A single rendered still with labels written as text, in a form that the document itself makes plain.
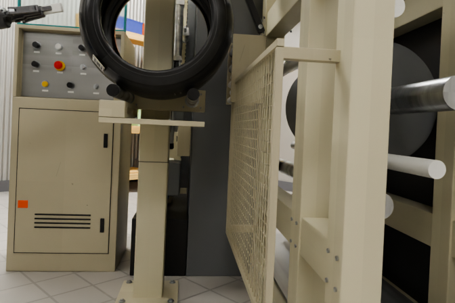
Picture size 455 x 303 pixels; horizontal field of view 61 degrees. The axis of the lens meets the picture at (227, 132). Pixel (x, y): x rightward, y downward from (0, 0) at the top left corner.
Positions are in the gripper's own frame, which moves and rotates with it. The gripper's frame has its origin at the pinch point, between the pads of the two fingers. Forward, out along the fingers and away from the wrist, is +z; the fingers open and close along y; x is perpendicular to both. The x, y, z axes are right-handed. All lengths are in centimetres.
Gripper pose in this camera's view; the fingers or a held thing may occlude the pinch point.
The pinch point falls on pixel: (53, 9)
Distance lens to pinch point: 163.2
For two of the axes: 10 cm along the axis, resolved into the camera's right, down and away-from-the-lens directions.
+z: 9.7, -2.2, 1.0
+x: 2.1, 9.8, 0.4
